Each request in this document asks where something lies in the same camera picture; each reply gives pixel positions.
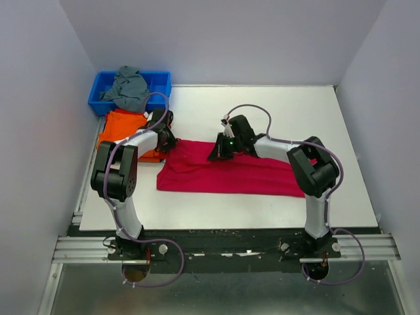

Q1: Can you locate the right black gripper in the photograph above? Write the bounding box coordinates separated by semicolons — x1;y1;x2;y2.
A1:
207;133;242;161

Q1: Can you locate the magenta t shirt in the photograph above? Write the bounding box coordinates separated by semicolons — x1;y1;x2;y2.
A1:
156;140;305;198

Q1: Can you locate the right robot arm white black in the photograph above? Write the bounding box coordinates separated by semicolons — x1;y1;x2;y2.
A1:
207;115;343;257

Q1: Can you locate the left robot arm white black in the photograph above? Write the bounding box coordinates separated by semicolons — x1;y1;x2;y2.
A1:
91;108;177;259

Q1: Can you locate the folded orange t shirt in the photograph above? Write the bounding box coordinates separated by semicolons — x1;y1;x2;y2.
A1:
96;109;147;150

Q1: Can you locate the grey t shirt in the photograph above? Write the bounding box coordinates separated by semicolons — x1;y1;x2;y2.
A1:
100;66;150;114

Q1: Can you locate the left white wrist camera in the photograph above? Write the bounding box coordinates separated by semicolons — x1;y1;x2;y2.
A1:
143;112;153;121

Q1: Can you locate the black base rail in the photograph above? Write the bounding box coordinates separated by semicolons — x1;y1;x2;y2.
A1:
108;228;344;274

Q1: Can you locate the aluminium extrusion frame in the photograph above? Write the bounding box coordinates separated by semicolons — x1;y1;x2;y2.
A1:
53;224;400;263

